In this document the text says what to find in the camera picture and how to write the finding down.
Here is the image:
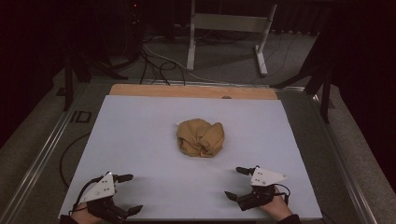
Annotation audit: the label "person's right hand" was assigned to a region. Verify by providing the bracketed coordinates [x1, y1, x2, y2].
[259, 186, 294, 222]

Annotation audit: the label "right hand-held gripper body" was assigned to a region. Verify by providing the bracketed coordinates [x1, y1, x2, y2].
[235, 166, 290, 212]

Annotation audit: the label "aluminium frame rail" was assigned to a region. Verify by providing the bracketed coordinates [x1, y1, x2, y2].
[306, 89, 378, 224]
[139, 78, 306, 91]
[0, 82, 92, 224]

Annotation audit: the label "black looped floor cable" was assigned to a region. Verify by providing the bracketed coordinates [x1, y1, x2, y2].
[58, 132, 92, 189]

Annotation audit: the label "dark equipment rack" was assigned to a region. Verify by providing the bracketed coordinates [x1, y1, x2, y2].
[117, 0, 147, 62]

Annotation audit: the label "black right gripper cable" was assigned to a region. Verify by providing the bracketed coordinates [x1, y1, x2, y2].
[273, 183, 291, 207]

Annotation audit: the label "black tripod stand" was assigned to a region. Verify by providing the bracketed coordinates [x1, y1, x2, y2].
[60, 46, 129, 113]
[270, 31, 333, 125]

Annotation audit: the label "tan pants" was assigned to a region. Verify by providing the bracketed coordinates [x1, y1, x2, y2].
[176, 118, 226, 159]

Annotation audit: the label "white metal stand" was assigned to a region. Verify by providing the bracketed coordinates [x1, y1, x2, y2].
[186, 0, 279, 77]

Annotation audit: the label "black floor cable bundle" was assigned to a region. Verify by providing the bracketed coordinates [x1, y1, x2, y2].
[137, 46, 188, 87]

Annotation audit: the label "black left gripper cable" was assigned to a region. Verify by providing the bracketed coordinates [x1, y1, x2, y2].
[68, 175, 105, 217]

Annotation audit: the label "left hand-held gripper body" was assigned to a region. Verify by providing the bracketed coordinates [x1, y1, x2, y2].
[78, 172, 129, 224]

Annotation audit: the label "wooden table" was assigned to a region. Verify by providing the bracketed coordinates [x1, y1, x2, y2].
[108, 83, 279, 101]

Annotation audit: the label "person's left hand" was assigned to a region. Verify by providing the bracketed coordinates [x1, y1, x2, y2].
[70, 202, 105, 224]

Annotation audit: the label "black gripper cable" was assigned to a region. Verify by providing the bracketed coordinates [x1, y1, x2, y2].
[68, 175, 105, 217]
[273, 183, 291, 207]

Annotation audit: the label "pale table cover board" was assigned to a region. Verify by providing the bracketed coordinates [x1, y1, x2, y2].
[57, 94, 324, 221]

